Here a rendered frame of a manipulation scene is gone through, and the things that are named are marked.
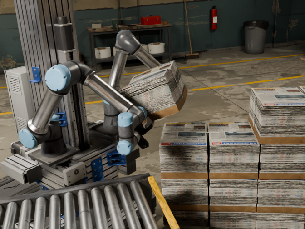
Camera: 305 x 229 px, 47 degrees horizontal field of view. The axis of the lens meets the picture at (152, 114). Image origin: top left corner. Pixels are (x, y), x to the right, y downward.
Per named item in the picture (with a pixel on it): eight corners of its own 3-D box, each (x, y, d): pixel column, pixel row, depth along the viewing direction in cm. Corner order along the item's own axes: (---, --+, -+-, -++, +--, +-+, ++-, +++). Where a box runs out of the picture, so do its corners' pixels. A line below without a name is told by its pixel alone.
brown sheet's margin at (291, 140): (248, 120, 236) (248, 114, 234) (292, 119, 233) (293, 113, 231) (258, 144, 200) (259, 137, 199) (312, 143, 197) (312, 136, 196)
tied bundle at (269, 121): (248, 121, 236) (249, 87, 228) (293, 120, 233) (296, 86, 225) (258, 145, 201) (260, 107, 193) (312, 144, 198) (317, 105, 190)
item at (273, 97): (250, 88, 226) (250, 87, 226) (297, 87, 224) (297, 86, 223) (262, 107, 192) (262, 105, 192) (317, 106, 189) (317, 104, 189)
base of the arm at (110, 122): (98, 126, 244) (96, 112, 241) (114, 119, 255) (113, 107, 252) (113, 131, 235) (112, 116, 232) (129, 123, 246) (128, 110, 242)
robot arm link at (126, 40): (127, 29, 220) (182, 79, 237) (125, 27, 230) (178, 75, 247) (115, 43, 222) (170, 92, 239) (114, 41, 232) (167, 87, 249)
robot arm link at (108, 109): (104, 115, 235) (102, 96, 231) (103, 109, 248) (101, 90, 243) (122, 113, 237) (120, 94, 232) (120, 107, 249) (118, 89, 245)
